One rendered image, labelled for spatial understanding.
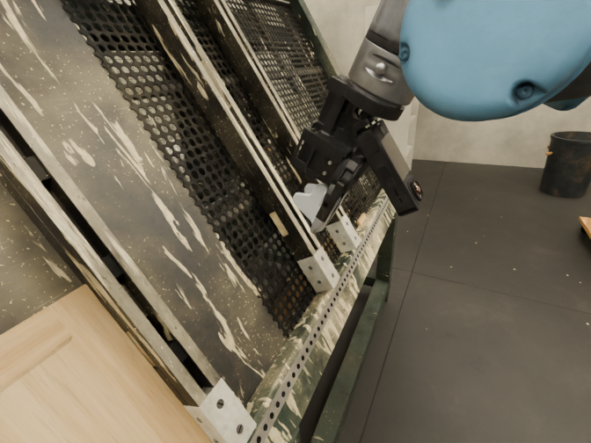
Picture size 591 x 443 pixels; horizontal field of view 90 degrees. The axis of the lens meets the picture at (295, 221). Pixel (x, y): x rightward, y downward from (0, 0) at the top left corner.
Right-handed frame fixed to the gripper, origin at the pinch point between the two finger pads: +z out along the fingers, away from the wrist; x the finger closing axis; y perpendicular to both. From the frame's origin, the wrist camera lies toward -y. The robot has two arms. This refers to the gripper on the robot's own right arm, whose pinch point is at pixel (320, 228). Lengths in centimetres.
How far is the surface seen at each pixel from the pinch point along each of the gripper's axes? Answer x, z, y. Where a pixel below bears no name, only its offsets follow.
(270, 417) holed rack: 8.7, 42.5, -12.0
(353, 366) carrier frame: -60, 106, -41
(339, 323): -26, 47, -16
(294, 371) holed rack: -2.7, 42.4, -11.4
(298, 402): 0.6, 46.1, -16.2
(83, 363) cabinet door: 25.9, 27.9, 18.1
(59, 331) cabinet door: 25.8, 24.4, 23.1
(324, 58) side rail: -131, 4, 61
